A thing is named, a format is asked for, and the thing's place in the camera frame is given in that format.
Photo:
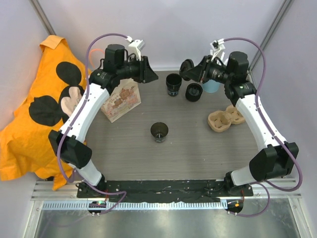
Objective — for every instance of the dark coffee cup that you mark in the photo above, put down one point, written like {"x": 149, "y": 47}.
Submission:
{"x": 159, "y": 131}

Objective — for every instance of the light blue straw holder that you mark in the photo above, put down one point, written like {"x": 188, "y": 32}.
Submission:
{"x": 211, "y": 86}

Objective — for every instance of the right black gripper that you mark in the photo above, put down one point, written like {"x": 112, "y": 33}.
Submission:
{"x": 201, "y": 72}

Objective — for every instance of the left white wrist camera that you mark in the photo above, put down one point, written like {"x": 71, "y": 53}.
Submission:
{"x": 135, "y": 47}

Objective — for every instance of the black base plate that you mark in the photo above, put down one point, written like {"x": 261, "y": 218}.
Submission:
{"x": 168, "y": 191}

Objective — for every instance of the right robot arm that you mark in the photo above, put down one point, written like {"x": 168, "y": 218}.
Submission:
{"x": 276, "y": 157}

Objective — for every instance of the lidded black coffee cup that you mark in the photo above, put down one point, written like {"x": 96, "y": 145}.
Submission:
{"x": 193, "y": 92}

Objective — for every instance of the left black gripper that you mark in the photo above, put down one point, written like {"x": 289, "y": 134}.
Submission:
{"x": 146, "y": 75}

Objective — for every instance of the bottom pulp cup carrier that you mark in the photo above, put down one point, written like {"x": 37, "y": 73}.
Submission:
{"x": 220, "y": 121}

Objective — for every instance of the black cup lid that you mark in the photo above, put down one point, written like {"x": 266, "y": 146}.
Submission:
{"x": 185, "y": 66}

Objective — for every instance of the orange mickey mouse bag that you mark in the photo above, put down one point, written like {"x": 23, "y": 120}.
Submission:
{"x": 54, "y": 95}

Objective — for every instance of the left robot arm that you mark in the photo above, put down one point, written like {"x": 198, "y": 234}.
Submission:
{"x": 68, "y": 143}

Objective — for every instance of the white paper takeout bag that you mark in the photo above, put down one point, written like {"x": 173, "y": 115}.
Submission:
{"x": 121, "y": 99}

